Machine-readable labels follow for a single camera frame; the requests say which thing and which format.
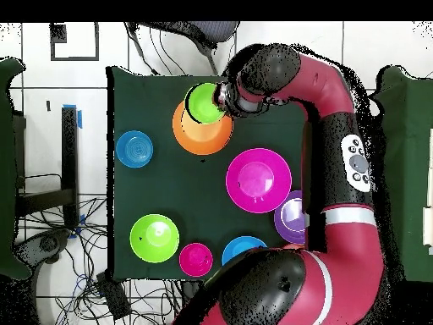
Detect large green bowl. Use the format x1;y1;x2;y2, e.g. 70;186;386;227
129;213;180;264

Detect blue bowl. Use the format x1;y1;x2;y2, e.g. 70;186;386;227
221;235;268;267

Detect tangle of cables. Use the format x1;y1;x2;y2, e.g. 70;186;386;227
16;197;184;325

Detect large pink bowl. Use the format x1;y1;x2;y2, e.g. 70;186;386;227
225;147;293;214

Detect black power strip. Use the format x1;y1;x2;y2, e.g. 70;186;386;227
96;270;132;321

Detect small crimson bowl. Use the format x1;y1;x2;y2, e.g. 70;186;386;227
178;242;214;278

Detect purple bowl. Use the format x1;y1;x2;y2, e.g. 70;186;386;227
273;190;306;245

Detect blue cup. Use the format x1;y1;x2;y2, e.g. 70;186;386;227
115;129;154;169

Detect large orange bowl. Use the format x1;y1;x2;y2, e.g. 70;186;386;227
172;100;234;156

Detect green cloth on side table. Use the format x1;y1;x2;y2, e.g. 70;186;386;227
0;57;33;280
371;65;433;284

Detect black chair base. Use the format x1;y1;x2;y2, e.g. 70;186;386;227
14;229;72;265

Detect small green bowl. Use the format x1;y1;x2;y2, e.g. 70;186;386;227
184;81;227;125

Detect grey office chair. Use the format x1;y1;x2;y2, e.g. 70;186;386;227
126;21;241;75

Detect dark green tablecloth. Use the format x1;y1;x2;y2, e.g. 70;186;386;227
106;65;312;284

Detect black metal frame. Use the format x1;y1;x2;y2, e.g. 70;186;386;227
14;106;80;231

